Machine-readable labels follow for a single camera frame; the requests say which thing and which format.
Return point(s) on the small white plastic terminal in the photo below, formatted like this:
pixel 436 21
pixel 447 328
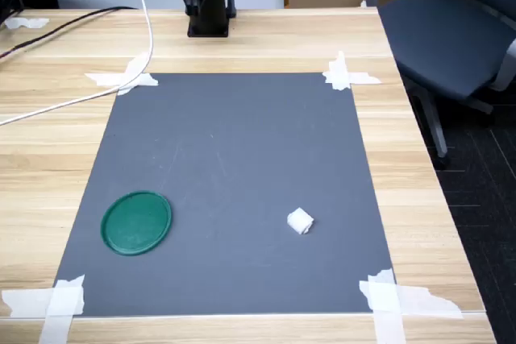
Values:
pixel 300 221

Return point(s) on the round green lid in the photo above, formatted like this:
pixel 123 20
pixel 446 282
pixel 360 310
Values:
pixel 136 223

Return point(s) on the white tape patch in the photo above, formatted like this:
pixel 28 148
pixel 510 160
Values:
pixel 340 76
pixel 60 303
pixel 387 299
pixel 133 74

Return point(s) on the small white tape scrap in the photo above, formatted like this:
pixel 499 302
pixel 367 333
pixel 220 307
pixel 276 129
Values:
pixel 24 22

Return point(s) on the dark grey mat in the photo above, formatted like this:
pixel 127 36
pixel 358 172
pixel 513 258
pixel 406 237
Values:
pixel 242 158

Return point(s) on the grey-blue office chair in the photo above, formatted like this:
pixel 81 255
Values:
pixel 443 38

